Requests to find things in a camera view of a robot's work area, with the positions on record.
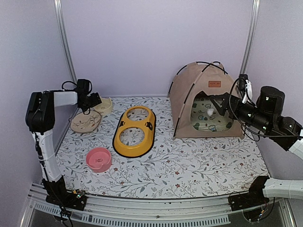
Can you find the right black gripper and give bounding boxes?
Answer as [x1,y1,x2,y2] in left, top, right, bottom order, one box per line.
[211,93,272,133]

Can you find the cream cat-ear bowl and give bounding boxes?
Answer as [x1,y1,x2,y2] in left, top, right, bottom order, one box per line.
[93,97,113,116]

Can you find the avocado print pet mat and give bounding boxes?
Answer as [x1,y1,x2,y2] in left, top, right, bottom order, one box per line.
[190,97,233,132]

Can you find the beige pet tent fabric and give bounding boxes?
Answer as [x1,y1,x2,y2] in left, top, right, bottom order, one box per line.
[168,61,244,139]

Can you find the black tent pole one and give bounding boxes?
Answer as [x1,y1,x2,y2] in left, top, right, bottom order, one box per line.
[174,61,244,139]

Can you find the black tent pole two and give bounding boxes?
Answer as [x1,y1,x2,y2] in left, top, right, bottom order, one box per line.
[168,61,228,97]

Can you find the yellow double bowl holder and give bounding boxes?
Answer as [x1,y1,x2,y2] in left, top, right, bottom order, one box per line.
[113,106,156,158]

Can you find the pink pet bowl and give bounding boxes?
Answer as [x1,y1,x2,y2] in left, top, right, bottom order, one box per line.
[86,147,112,173]

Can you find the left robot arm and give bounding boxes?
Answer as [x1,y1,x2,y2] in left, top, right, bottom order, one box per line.
[26,79,102,205]

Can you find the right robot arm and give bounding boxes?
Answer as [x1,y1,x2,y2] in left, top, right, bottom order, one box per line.
[210,86,303,206]

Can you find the white pompom toy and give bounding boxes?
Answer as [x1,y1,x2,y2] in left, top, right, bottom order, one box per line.
[207,104,214,116]

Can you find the beige leaf plate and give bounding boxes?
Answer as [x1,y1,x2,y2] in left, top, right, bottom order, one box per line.
[70,111,102,133]

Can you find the floral table cloth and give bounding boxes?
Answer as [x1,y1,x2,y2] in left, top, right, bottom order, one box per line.
[56,97,268,199]

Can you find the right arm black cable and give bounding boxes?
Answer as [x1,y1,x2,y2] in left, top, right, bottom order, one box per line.
[228,78,301,142]

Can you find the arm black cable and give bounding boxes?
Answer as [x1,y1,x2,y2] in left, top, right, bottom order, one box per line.
[228,78,301,142]
[61,80,93,92]

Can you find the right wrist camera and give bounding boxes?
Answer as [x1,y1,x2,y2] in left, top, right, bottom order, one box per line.
[238,74,253,104]

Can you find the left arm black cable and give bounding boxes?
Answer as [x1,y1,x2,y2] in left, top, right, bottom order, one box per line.
[61,80,93,92]

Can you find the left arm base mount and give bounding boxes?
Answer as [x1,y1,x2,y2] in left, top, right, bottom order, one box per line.
[46,189,87,211]

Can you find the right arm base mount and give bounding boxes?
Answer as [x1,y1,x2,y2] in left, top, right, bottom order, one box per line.
[228,192,269,211]

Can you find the left aluminium frame post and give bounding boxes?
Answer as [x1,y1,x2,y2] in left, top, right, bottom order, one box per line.
[53,0,77,83]

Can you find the aluminium frame post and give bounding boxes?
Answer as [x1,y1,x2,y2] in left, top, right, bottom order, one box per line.
[53,0,77,83]
[240,0,260,74]

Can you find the right aluminium frame post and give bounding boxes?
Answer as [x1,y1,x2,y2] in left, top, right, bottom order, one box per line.
[240,0,260,74]

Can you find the front aluminium rail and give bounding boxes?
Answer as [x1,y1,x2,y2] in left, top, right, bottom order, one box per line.
[20,183,299,227]

